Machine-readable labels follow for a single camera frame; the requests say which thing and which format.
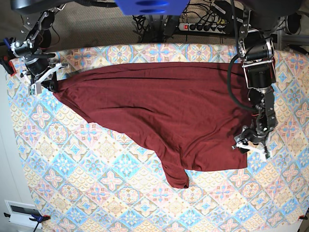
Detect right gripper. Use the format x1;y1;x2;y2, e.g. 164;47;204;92
24;53;60;92

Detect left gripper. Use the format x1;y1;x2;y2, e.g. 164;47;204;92
234;126;269;152

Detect maroon t-shirt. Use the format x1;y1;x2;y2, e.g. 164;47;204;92
54;62;252;189

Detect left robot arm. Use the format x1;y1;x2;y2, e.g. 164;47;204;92
227;0;297;159

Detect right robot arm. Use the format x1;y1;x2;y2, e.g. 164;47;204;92
10;10;62;95

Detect orange right clamp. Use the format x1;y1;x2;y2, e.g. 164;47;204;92
298;215;308;220

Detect patterned tablecloth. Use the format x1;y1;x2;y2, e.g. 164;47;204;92
3;51;309;232

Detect blue orange lower clamp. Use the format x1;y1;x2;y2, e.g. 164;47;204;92
3;213;51;232

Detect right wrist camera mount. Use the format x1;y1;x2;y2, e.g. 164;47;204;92
20;63;68;96

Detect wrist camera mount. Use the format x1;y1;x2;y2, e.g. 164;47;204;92
20;63;68;96
232;142;272;162

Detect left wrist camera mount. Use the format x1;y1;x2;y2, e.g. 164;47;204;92
232;142;272;162

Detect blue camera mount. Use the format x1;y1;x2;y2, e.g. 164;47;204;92
114;0;190;16

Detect black power strip red switch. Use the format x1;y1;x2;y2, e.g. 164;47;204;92
178;23;225;34

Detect tangled black cables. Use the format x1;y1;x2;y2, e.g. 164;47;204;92
131;14;169;44

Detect white wall socket plate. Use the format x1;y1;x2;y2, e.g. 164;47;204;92
4;200;39;228

